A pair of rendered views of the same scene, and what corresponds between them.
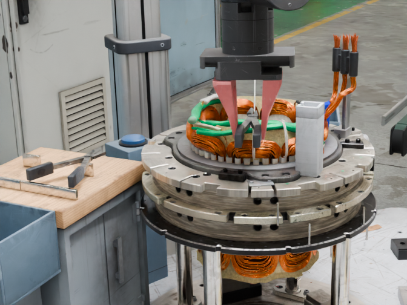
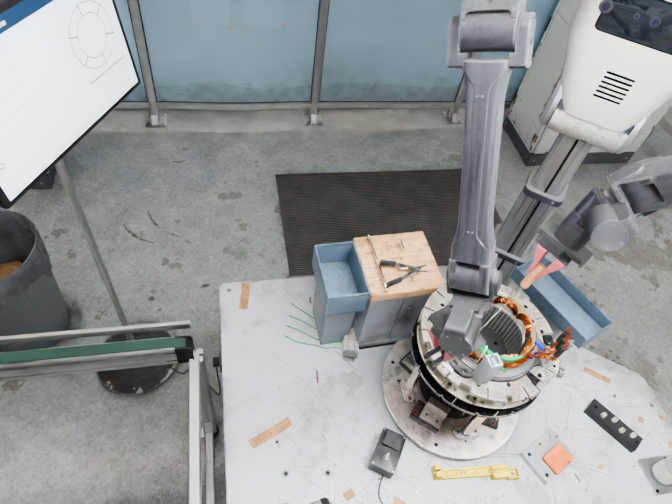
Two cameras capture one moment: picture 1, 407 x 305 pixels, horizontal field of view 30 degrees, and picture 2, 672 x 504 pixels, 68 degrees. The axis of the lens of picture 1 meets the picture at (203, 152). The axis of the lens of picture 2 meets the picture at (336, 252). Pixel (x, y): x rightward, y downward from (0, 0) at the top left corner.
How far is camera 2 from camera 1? 73 cm
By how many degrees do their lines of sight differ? 46
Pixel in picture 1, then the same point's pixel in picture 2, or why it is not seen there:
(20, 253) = (341, 302)
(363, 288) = (538, 409)
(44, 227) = (360, 297)
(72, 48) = not seen: hidden behind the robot
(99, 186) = (405, 290)
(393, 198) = not seen: outside the picture
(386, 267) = (569, 409)
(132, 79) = (522, 208)
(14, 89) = not seen: hidden behind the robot
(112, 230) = (409, 304)
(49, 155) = (417, 242)
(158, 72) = (541, 214)
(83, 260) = (382, 310)
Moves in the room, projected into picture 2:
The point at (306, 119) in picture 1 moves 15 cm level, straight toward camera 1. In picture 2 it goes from (485, 364) to (429, 398)
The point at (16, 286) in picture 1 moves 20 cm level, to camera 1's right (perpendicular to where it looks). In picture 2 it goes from (334, 311) to (388, 370)
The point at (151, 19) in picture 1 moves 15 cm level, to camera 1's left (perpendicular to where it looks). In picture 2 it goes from (556, 185) to (512, 154)
